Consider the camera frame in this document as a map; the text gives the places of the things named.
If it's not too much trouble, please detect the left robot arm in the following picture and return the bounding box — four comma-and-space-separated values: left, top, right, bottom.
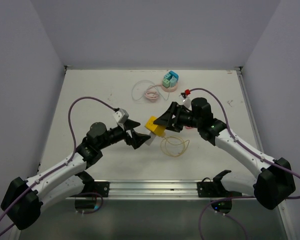
0, 120, 151, 230

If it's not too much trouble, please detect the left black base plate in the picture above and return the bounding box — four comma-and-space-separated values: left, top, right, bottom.
83, 180, 110, 198

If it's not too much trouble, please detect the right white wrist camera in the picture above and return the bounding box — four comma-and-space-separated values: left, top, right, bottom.
180, 89, 191, 109

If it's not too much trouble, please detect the white square charger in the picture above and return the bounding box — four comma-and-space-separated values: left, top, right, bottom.
145, 132, 157, 146

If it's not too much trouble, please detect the pink round socket base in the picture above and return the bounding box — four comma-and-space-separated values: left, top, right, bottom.
160, 83, 179, 93

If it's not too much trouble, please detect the light blue plug adapter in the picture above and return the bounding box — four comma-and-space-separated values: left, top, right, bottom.
169, 76, 178, 88

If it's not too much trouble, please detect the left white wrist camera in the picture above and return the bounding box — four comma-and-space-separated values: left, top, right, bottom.
112, 108, 129, 125

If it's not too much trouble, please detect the aluminium mounting rail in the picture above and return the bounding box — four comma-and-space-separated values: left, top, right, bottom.
21, 177, 283, 201

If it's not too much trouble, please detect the yellow coiled cable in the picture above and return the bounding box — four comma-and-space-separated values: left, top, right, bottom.
159, 135, 191, 158

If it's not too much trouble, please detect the pink coiled cable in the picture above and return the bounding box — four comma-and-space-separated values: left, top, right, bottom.
143, 83, 166, 103

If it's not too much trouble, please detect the white light blue cable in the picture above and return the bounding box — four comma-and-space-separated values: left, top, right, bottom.
131, 79, 171, 102

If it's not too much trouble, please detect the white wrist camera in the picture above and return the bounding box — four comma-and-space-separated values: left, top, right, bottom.
180, 89, 191, 109
112, 108, 129, 125

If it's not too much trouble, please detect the yellow cube socket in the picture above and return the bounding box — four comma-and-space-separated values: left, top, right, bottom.
145, 116, 166, 138

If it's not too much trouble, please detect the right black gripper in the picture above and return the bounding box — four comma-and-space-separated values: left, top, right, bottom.
154, 101, 202, 133

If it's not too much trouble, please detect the green plug adapter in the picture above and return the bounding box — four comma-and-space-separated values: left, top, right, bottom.
162, 73, 172, 89

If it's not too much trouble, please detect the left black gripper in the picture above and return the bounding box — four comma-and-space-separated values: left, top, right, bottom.
97, 118, 150, 150

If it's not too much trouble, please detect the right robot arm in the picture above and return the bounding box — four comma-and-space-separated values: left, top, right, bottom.
154, 97, 296, 210

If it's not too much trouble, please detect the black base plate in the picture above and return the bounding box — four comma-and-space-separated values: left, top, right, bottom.
83, 180, 110, 198
196, 177, 242, 198

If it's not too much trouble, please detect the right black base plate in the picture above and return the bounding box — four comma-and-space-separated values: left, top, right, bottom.
196, 177, 242, 198

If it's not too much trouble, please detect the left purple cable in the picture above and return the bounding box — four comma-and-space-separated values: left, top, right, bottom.
0, 96, 116, 240

